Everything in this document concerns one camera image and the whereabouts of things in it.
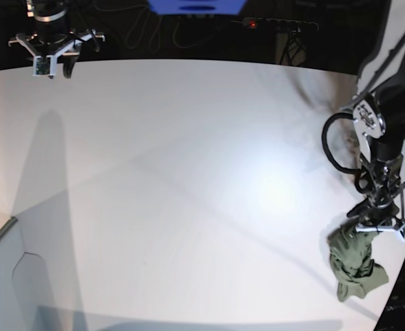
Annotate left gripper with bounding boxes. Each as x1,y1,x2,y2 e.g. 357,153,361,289
347,155,405,234

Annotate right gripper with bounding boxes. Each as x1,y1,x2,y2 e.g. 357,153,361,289
8,31,105,79

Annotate olive green t-shirt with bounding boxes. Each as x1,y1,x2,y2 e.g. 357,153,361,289
327,223,389,302

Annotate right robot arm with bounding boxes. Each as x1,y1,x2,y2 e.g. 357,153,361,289
8,1,105,79

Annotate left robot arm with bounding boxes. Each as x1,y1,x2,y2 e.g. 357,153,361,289
321,1,405,240

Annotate blue box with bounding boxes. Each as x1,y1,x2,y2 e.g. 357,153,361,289
148,0,247,15

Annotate black power strip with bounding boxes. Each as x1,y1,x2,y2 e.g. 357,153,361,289
231,17,320,33

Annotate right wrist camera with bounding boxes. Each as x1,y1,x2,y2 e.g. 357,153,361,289
33,57,50,77

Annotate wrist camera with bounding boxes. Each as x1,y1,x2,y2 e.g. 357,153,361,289
397,223,405,242
33,57,50,77

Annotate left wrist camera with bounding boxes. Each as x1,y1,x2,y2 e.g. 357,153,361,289
397,223,405,242

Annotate tangled background cables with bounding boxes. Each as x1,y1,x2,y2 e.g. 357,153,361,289
123,13,207,49

